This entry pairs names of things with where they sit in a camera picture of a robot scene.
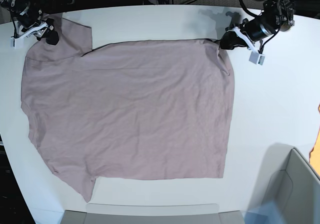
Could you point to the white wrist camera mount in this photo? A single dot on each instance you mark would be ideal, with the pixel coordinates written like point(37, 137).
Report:
point(255, 56)
point(17, 40)

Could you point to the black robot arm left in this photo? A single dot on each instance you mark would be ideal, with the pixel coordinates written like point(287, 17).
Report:
point(276, 16)

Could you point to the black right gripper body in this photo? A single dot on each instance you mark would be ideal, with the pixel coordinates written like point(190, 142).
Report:
point(47, 27)

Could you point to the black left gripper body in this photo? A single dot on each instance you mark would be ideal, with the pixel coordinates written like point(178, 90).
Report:
point(256, 29)

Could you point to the grey bin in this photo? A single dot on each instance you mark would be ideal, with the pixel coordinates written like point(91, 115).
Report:
point(106, 213)
point(293, 193)

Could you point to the mauve pink T-shirt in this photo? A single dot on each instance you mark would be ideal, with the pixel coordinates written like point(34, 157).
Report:
point(146, 110)

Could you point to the grey bin at bottom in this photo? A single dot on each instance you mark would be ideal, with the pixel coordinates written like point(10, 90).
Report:
point(106, 213)

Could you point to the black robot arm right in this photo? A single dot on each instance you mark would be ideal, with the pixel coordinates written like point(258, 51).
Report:
point(27, 19)

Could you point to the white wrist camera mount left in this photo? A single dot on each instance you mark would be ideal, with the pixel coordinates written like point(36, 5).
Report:
point(255, 56)

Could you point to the orange object at right edge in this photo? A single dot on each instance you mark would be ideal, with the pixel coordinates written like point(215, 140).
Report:
point(314, 154)

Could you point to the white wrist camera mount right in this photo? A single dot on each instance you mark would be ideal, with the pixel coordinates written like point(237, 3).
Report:
point(17, 40)

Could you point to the blue translucent object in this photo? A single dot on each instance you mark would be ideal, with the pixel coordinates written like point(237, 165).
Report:
point(262, 212)

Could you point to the grey bin at right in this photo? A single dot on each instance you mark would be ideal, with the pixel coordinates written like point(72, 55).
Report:
point(293, 193)

